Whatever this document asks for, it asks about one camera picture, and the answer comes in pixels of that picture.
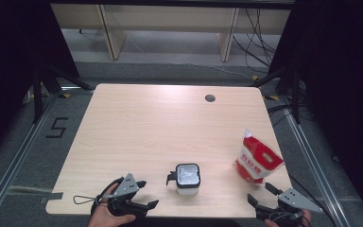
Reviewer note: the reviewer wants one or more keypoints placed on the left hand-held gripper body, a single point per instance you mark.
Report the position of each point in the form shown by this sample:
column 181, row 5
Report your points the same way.
column 126, row 187

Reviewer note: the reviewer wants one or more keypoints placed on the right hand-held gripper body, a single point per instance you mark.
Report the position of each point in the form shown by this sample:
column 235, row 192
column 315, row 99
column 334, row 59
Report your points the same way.
column 296, row 201

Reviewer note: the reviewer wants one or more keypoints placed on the red and white sugar pouch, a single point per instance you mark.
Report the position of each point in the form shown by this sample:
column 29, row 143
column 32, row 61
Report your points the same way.
column 258, row 160

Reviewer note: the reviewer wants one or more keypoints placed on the glass jar with black lid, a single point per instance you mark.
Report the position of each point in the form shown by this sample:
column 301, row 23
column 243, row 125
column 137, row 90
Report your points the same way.
column 187, row 175

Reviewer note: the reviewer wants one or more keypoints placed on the person's right hand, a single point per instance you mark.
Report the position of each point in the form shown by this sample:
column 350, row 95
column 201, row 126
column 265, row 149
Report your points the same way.
column 307, row 219

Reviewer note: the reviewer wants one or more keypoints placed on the person's left hand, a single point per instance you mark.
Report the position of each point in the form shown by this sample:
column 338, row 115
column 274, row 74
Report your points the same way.
column 105, row 219

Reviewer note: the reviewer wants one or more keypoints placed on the grey tape strip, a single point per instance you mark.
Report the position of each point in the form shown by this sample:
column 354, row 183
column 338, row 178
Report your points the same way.
column 53, row 196

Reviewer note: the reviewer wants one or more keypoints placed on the yellow black tape mark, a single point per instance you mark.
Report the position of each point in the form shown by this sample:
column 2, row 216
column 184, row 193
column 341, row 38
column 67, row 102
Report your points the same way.
column 255, row 77
column 272, row 98

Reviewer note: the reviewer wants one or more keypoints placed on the black metal stand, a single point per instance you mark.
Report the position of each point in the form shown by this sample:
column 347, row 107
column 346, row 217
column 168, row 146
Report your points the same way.
column 38, row 94
column 295, row 94

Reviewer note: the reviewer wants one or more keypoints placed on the grey floor strip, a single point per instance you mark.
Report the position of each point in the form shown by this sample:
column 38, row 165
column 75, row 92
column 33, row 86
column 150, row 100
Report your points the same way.
column 12, row 189

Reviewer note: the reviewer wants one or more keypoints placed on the black curtain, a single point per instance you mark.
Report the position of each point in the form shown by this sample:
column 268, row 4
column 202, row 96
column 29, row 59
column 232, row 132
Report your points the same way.
column 12, row 63
column 343, row 78

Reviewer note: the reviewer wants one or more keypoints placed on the light wooden shelf unit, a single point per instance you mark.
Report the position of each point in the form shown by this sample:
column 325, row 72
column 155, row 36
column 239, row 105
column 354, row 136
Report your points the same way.
column 170, row 15

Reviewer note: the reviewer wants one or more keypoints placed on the aluminium floor rail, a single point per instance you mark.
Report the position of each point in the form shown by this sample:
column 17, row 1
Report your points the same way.
column 20, row 157
column 311, row 157

